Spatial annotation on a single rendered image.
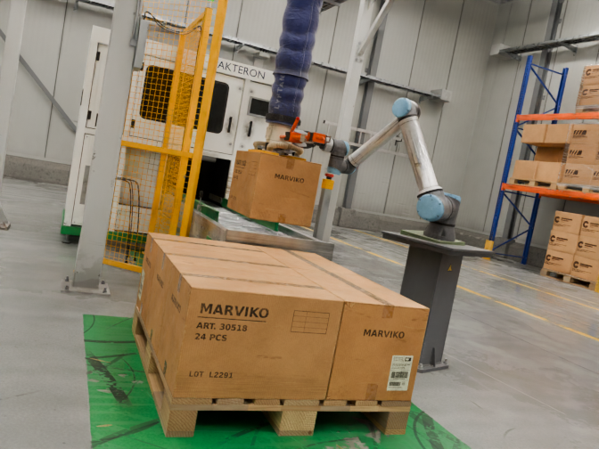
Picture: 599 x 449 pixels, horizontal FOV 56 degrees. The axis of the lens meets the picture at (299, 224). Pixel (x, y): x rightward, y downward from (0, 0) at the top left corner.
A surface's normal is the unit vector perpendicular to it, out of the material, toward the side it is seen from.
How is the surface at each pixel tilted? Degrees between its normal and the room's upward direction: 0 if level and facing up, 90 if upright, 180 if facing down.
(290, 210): 90
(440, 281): 90
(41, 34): 90
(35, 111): 91
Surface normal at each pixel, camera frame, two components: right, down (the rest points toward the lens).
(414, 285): -0.72, -0.07
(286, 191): 0.34, 0.15
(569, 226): -0.91, -0.11
